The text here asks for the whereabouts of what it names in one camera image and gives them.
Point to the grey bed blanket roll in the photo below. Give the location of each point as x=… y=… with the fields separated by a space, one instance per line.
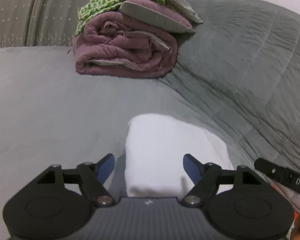
x=241 y=71

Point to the white Pooh sweatshirt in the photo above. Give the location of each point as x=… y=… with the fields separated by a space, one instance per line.
x=155 y=147

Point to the orange card on bed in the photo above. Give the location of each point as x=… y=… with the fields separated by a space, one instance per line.
x=290 y=195

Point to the grey dotted curtain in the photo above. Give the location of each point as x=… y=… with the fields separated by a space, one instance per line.
x=38 y=22

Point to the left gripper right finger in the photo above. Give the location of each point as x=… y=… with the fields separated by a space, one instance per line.
x=237 y=203

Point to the mauve and cream pillow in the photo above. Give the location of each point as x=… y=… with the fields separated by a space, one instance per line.
x=175 y=16

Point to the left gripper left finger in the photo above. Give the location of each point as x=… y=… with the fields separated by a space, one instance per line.
x=59 y=202

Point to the person's right hand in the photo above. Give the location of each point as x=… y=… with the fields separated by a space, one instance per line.
x=295 y=233

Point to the folded mauve comforter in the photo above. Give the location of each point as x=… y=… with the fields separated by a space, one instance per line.
x=114 y=44

